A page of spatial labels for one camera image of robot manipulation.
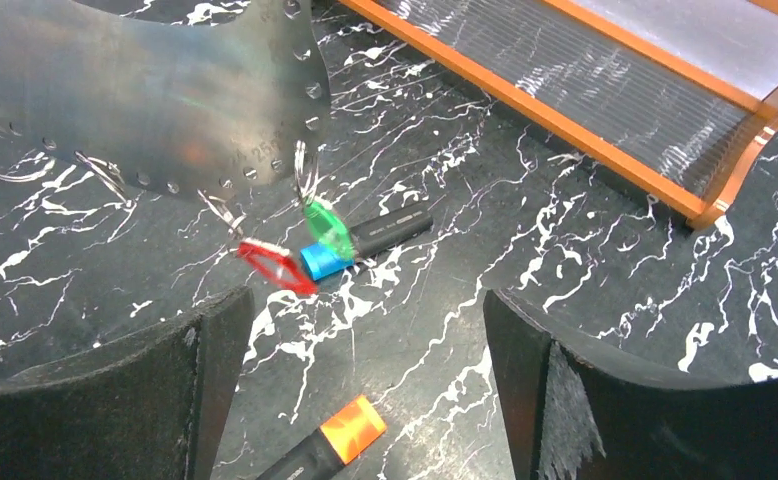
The blue capped black marker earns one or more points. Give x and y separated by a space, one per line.
370 238

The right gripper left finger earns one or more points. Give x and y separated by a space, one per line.
150 405

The orange capped black marker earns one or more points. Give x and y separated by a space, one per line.
332 446

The orange wooden shelf rack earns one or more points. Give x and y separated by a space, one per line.
678 97

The green key tag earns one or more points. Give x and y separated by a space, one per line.
328 228

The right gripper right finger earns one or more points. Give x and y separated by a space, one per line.
576 407

